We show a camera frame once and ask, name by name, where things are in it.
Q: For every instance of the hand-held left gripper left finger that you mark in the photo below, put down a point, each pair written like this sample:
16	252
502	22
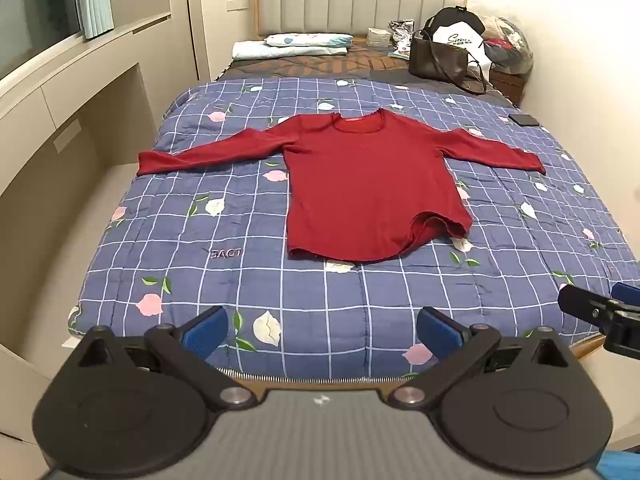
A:
207	329

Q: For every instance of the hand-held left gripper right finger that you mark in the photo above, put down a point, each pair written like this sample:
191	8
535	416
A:
436	327

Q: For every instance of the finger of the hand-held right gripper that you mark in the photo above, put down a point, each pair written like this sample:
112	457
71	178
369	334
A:
627	292
585	305

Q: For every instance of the red long-sleeve shirt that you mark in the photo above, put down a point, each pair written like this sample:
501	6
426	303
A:
365	185

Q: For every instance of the clear plastic bag of clothes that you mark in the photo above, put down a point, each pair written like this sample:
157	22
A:
510	45

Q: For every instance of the blue checked floral quilt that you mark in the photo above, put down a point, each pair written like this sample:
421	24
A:
200	240

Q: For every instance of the black phone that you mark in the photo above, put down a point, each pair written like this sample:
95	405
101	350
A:
524	120

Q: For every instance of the beige built-in desk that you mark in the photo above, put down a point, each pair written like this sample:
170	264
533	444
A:
60	125

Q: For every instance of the dark brown handbag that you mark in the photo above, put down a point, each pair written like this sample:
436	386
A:
435	57

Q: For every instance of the teal small packet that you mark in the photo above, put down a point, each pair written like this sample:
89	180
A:
400	53

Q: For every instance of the brown patterned bed sheet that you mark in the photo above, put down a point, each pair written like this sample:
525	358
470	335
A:
340	65

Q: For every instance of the white and blue pillow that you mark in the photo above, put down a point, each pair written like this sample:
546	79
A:
300	42

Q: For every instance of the wooden bed with padded headboard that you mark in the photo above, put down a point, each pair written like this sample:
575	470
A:
350	5

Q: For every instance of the window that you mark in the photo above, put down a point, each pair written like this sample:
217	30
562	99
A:
35	15

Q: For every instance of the white wall socket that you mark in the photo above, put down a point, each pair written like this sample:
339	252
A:
236	4

